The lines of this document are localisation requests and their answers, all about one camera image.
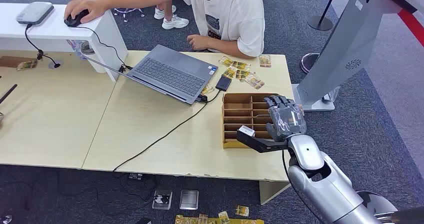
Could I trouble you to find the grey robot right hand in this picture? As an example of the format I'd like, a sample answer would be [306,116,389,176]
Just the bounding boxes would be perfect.
[263,94,308,143]

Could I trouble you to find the person's right hand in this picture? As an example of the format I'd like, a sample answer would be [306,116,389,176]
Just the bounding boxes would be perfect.
[63,0,109,25]

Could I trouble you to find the person's left hand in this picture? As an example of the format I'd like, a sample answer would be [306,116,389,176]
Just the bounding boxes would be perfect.
[187,34,213,52]

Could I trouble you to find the black computer mouse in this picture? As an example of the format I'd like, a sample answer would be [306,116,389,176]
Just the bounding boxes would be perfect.
[63,9,90,28]

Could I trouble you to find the brown cardboard divider box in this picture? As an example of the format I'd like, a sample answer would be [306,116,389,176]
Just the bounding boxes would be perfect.
[222,92,305,150]

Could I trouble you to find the person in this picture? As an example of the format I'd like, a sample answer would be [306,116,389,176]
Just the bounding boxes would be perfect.
[63,0,266,60]

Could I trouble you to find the yellow card box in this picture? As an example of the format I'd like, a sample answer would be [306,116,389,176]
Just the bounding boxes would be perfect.
[174,214,265,224]

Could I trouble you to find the white sneaker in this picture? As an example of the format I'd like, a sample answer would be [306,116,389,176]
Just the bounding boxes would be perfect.
[161,14,190,30]
[153,5,177,20]

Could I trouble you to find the chrome chair base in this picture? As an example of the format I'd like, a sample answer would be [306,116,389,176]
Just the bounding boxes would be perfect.
[112,7,146,23]

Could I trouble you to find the grey laptop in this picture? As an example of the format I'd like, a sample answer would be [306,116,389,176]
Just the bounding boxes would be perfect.
[81,44,220,106]

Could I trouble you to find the white desk riser shelf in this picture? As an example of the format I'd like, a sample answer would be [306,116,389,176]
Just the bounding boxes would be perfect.
[0,2,129,83]

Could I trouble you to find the grey flat box device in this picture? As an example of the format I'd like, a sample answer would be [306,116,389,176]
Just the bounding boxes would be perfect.
[15,1,55,26]

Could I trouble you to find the round dark stanchion base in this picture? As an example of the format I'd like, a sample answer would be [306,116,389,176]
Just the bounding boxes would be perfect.
[300,52,321,74]

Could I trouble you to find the white desk leg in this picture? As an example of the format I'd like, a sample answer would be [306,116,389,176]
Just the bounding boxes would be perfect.
[259,180,292,206]

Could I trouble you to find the brown flat board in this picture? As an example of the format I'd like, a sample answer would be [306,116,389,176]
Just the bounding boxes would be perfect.
[0,56,37,69]

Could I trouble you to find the silver kiosk stand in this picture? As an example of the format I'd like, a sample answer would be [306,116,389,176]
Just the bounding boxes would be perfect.
[291,0,424,112]

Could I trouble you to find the black thin stick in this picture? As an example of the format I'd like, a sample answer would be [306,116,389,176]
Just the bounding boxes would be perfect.
[0,83,18,105]

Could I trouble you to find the closed metal floor plate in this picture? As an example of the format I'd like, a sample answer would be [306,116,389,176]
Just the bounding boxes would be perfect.
[179,189,200,211]

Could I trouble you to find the open floor socket box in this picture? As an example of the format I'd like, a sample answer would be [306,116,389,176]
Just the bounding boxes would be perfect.
[152,189,173,211]

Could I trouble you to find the dark robot torso shell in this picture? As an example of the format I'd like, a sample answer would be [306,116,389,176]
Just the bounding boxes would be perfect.
[375,206,424,224]

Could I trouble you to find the red barrier belt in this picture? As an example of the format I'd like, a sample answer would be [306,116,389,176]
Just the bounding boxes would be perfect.
[397,8,424,48]

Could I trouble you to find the black mouse cable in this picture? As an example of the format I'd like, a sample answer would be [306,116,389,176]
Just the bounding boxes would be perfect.
[75,25,133,73]

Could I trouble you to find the black wrist camera pale box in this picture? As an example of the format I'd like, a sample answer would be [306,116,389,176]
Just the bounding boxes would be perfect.
[236,125,289,154]

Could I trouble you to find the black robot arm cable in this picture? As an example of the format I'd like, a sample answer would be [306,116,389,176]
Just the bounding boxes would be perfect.
[281,149,327,224]

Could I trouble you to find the black device cable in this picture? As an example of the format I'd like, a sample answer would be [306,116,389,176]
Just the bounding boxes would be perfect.
[24,23,62,69]

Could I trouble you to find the black stanchion post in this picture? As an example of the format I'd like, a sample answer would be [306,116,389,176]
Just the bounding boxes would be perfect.
[307,0,342,32]

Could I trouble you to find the black laptop power cable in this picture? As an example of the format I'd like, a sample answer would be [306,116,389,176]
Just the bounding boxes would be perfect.
[112,89,223,173]

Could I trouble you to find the black floor cables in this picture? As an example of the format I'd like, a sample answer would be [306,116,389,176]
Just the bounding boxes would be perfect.
[0,171,158,217]

